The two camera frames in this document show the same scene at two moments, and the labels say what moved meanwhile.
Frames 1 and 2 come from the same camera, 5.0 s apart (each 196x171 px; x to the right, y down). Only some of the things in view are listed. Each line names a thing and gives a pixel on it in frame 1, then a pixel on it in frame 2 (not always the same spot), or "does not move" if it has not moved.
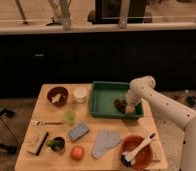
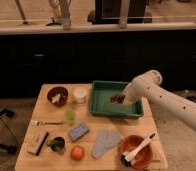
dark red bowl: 57,96 does not move
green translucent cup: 70,117 does not move
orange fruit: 77,152 does not move
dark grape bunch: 120,105 -> 117,98
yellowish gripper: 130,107 -> 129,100
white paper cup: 80,95 does not move
